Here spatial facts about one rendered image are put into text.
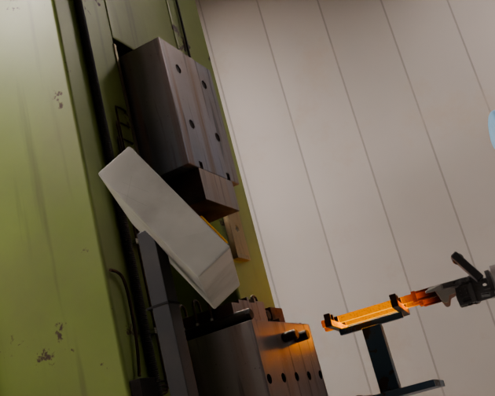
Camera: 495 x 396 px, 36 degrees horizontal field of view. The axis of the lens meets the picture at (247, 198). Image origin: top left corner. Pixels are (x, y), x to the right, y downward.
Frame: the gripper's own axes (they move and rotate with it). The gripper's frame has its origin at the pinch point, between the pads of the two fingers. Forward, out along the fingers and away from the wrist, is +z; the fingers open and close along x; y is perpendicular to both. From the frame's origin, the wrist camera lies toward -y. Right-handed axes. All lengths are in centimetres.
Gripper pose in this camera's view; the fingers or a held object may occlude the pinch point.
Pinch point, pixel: (427, 292)
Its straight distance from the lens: 247.7
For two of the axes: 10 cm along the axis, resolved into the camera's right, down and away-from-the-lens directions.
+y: 2.4, 9.2, -3.1
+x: 3.1, 2.3, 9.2
